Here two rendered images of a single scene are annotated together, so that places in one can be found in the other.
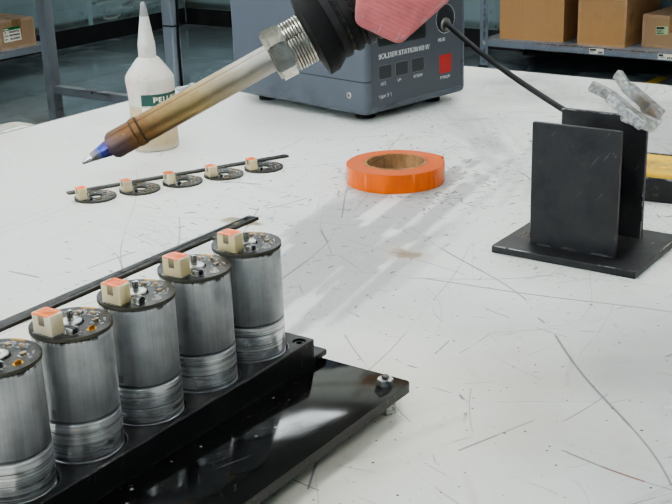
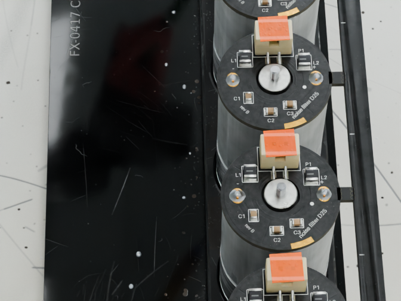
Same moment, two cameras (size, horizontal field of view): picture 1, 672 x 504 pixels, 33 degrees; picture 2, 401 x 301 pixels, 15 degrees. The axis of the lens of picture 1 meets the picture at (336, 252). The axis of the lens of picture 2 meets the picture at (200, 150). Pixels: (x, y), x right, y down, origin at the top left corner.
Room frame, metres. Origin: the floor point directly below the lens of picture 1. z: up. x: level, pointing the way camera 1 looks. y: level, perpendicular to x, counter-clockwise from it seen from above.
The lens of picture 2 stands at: (0.47, -0.05, 1.10)
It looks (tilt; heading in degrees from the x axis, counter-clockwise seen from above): 62 degrees down; 143
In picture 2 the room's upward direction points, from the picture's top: straight up
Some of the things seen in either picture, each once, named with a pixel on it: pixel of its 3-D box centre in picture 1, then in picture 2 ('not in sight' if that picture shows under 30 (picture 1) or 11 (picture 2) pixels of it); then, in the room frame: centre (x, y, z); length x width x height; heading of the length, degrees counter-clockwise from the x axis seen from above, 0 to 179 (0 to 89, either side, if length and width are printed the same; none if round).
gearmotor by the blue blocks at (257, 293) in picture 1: (250, 306); not in sight; (0.39, 0.03, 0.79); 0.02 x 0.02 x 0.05
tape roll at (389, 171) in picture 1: (395, 170); not in sight; (0.68, -0.04, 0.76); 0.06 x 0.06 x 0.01
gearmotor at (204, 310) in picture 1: (199, 333); (275, 243); (0.37, 0.05, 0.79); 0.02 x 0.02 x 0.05
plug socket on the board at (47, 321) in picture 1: (50, 321); not in sight; (0.31, 0.09, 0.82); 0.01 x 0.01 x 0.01; 55
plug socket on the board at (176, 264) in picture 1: (178, 264); (279, 154); (0.36, 0.05, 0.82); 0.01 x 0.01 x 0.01; 55
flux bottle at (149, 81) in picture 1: (149, 75); not in sight; (0.78, 0.12, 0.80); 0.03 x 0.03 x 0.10
